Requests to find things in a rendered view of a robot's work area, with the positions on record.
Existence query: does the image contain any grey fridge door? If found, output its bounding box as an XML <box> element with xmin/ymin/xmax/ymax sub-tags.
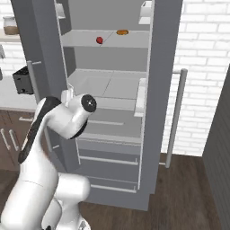
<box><xmin>137</xmin><ymin>0</ymin><xmax>184</xmax><ymax>196</ymax></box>
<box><xmin>10</xmin><ymin>0</ymin><xmax>79</xmax><ymax>173</ymax></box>

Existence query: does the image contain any white door bin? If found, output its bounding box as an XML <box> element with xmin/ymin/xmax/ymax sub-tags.
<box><xmin>138</xmin><ymin>0</ymin><xmax>154</xmax><ymax>26</ymax></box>
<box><xmin>133</xmin><ymin>77</ymin><xmax>148</xmax><ymax>119</ymax></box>
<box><xmin>55</xmin><ymin>2</ymin><xmax>73</xmax><ymax>34</ymax></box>

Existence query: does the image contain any brown wooden base cabinet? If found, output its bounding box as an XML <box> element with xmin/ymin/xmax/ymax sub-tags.
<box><xmin>0</xmin><ymin>109</ymin><xmax>50</xmax><ymax>173</ymax></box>

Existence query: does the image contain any silver drawer handle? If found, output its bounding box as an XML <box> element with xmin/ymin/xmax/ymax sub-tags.
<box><xmin>18</xmin><ymin>116</ymin><xmax>34</xmax><ymax>123</ymax></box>

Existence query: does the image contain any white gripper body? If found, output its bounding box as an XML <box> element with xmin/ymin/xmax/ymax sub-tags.
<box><xmin>61</xmin><ymin>84</ymin><xmax>75</xmax><ymax>107</ymax></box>

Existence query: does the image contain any grey fridge drawer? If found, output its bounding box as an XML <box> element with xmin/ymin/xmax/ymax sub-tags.
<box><xmin>78</xmin><ymin>163</ymin><xmax>140</xmax><ymax>194</ymax></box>
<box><xmin>78</xmin><ymin>107</ymin><xmax>143</xmax><ymax>144</ymax></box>
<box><xmin>75</xmin><ymin>138</ymin><xmax>142</xmax><ymax>166</ymax></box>

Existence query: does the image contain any white fridge shelf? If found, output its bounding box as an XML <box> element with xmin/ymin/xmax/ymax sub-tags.
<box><xmin>60</xmin><ymin>29</ymin><xmax>151</xmax><ymax>49</ymax></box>
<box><xmin>66</xmin><ymin>68</ymin><xmax>147</xmax><ymax>111</ymax></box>

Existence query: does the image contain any black toaster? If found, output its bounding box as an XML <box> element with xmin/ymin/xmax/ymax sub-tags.
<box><xmin>12</xmin><ymin>66</ymin><xmax>34</xmax><ymax>95</ymax></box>

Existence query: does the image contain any silver cabinet door handle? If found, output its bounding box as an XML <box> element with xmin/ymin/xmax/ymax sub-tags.
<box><xmin>0</xmin><ymin>128</ymin><xmax>11</xmax><ymax>151</ymax></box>
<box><xmin>8</xmin><ymin>128</ymin><xmax>21</xmax><ymax>152</ymax></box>

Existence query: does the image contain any grey fridge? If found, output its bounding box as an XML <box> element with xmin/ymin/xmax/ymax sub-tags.
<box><xmin>53</xmin><ymin>0</ymin><xmax>155</xmax><ymax>212</ymax></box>

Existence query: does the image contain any pale wall shelf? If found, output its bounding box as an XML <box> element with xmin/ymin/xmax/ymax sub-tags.
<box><xmin>0</xmin><ymin>28</ymin><xmax>22</xmax><ymax>43</ymax></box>

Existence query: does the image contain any grey bar door handle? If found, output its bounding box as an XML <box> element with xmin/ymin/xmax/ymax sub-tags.
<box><xmin>26</xmin><ymin>59</ymin><xmax>43</xmax><ymax>104</ymax></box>
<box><xmin>159</xmin><ymin>68</ymin><xmax>189</xmax><ymax>169</ymax></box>

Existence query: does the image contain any glass jar with brown contents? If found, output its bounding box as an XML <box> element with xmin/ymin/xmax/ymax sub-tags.
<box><xmin>2</xmin><ymin>15</ymin><xmax>20</xmax><ymax>36</ymax></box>

